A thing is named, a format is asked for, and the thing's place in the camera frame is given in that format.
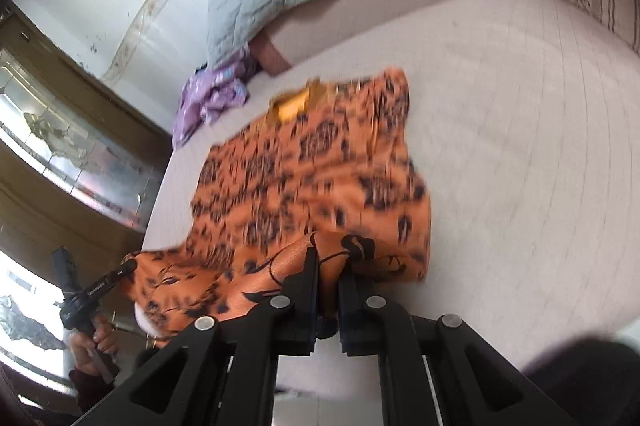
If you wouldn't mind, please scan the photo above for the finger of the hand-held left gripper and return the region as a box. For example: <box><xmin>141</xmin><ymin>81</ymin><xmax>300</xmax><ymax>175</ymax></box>
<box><xmin>92</xmin><ymin>259</ymin><xmax>138</xmax><ymax>303</ymax></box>

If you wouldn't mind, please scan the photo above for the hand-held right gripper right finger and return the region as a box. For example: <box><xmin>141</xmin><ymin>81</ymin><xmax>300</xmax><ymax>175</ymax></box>
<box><xmin>339</xmin><ymin>273</ymin><xmax>571</xmax><ymax>426</ymax></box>

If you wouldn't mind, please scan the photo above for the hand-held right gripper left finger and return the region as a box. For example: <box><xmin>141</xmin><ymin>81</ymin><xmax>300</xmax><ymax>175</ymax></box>
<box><xmin>72</xmin><ymin>246</ymin><xmax>321</xmax><ymax>426</ymax></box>

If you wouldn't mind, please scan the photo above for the orange black floral dress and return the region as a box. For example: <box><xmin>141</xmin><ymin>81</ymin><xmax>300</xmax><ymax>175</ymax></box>
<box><xmin>120</xmin><ymin>66</ymin><xmax>432</xmax><ymax>347</ymax></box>

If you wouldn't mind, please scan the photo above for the person's left hand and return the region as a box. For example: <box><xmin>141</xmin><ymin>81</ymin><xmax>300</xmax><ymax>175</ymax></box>
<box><xmin>67</xmin><ymin>313</ymin><xmax>121</xmax><ymax>374</ymax></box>

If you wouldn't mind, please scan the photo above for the brown wooden glazed door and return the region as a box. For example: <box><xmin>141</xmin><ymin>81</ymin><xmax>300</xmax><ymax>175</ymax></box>
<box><xmin>0</xmin><ymin>6</ymin><xmax>173</xmax><ymax>377</ymax></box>

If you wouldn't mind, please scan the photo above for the purple floral garment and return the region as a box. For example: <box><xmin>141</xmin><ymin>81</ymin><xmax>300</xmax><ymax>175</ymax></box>
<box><xmin>172</xmin><ymin>59</ymin><xmax>251</xmax><ymax>150</ymax></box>

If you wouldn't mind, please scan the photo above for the pink sofa bed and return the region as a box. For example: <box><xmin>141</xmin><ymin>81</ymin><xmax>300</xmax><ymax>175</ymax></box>
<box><xmin>135</xmin><ymin>0</ymin><xmax>640</xmax><ymax>402</ymax></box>

